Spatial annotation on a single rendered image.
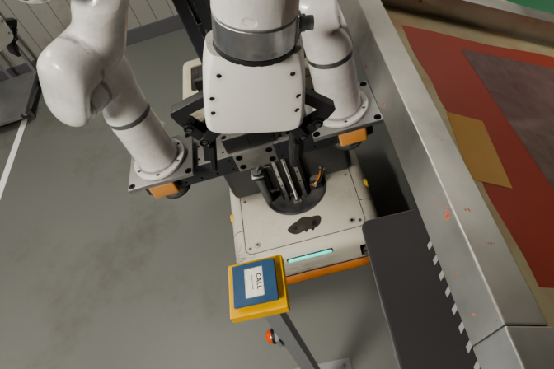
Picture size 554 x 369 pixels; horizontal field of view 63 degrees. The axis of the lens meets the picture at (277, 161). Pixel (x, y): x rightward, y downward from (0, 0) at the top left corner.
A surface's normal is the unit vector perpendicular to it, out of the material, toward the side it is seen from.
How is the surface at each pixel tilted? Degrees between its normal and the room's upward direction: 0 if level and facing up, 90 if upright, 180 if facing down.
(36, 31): 90
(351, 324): 0
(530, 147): 31
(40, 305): 0
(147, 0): 90
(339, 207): 0
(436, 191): 59
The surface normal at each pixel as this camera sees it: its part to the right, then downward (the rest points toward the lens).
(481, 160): 0.28, -0.66
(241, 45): -0.26, 0.70
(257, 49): 0.08, 0.74
